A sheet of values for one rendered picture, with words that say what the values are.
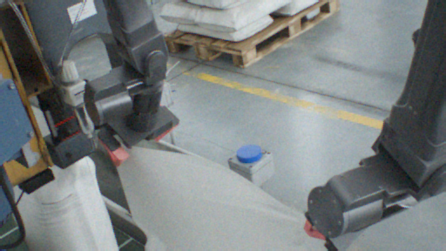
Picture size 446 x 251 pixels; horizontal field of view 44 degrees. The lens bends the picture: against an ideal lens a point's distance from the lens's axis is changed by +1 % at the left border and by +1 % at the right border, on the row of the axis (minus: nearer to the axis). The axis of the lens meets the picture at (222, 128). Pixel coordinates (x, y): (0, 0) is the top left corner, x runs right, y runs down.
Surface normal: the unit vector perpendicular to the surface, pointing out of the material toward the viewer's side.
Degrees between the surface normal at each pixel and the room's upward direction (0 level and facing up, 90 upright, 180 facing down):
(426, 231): 0
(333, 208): 77
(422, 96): 99
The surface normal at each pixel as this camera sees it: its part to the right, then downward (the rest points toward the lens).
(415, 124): -0.87, 0.45
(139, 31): 0.55, 0.51
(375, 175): 0.25, -0.68
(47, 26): 0.70, 0.25
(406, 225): -0.17, -0.86
